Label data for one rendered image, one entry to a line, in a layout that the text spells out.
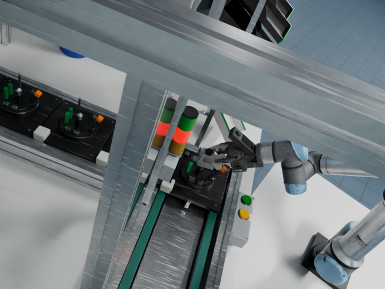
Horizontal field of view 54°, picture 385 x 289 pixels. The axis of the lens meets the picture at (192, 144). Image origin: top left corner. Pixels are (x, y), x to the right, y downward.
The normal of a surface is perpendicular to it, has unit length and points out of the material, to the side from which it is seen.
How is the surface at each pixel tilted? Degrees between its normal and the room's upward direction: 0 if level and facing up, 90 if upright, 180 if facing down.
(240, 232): 0
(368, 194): 0
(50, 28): 90
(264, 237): 0
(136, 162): 90
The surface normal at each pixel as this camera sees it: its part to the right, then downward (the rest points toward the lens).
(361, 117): -0.24, 0.65
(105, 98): 0.29, -0.66
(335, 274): -0.72, 0.44
